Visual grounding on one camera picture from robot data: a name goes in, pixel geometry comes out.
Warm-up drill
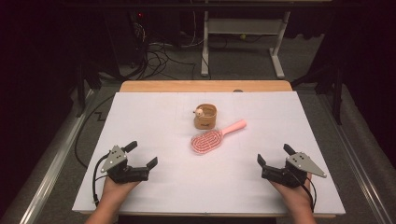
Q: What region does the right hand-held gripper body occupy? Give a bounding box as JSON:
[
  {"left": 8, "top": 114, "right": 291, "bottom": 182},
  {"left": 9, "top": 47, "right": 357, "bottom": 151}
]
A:
[{"left": 261, "top": 151, "right": 328, "bottom": 189}]

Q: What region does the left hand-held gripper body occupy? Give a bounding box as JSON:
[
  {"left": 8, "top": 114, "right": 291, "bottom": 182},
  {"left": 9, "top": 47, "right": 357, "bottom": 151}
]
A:
[{"left": 100, "top": 145, "right": 150, "bottom": 185}]

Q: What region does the pink hairbrush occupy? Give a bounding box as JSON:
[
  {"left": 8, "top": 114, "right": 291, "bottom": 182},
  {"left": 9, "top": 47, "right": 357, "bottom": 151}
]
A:
[{"left": 190, "top": 119, "right": 248, "bottom": 155}]

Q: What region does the person's left hand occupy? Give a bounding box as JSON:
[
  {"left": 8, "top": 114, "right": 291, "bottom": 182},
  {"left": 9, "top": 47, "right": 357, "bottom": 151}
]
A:
[{"left": 101, "top": 176, "right": 139, "bottom": 203}]

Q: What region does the person's right hand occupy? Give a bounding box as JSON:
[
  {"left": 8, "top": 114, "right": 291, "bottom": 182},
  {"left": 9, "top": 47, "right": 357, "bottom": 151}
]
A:
[{"left": 270, "top": 174, "right": 314, "bottom": 210}]

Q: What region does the white table board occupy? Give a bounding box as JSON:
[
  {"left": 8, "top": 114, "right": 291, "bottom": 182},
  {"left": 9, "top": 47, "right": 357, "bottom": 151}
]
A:
[{"left": 72, "top": 91, "right": 346, "bottom": 216}]

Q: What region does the dark metal stand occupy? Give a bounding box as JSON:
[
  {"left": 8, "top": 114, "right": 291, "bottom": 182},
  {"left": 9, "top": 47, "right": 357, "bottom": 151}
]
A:
[
  {"left": 290, "top": 62, "right": 345, "bottom": 126},
  {"left": 74, "top": 60, "right": 104, "bottom": 119}
]

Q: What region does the wooden table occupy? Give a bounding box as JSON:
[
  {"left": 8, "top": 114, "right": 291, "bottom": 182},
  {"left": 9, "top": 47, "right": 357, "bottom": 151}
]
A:
[{"left": 78, "top": 79, "right": 338, "bottom": 218}]

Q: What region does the black computer tower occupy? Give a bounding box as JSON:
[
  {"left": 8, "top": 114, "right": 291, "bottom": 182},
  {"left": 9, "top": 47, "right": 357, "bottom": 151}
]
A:
[{"left": 104, "top": 10, "right": 148, "bottom": 69}]

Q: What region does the left hand-held gripper cable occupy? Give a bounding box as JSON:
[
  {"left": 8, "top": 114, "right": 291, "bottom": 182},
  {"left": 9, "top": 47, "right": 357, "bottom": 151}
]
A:
[{"left": 92, "top": 151, "right": 112, "bottom": 207}]

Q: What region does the hand-held gripper cable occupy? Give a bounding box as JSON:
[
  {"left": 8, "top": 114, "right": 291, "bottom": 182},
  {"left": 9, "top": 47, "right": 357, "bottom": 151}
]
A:
[
  {"left": 92, "top": 151, "right": 112, "bottom": 207},
  {"left": 289, "top": 171, "right": 318, "bottom": 213}
]

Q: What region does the right hand-held gripper cable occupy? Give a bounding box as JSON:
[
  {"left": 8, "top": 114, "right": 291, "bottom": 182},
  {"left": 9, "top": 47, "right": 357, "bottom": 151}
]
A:
[{"left": 289, "top": 171, "right": 318, "bottom": 213}]

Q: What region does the black floor cable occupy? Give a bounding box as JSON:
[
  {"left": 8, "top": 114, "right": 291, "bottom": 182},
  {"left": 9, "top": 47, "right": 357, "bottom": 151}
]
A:
[{"left": 74, "top": 94, "right": 116, "bottom": 169}]

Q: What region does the metal floor rail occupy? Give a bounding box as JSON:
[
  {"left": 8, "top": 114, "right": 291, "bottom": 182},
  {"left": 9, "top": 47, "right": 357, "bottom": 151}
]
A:
[
  {"left": 18, "top": 88, "right": 96, "bottom": 224},
  {"left": 321, "top": 92, "right": 396, "bottom": 224}
]

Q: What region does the bundle of floor cables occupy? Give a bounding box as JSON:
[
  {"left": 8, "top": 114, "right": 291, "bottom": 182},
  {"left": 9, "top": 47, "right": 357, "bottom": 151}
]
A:
[{"left": 124, "top": 21, "right": 198, "bottom": 80}]

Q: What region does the white metal desk frame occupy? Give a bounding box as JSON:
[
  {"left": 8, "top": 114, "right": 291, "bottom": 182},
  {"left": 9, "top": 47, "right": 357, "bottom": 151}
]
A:
[{"left": 200, "top": 10, "right": 292, "bottom": 79}]

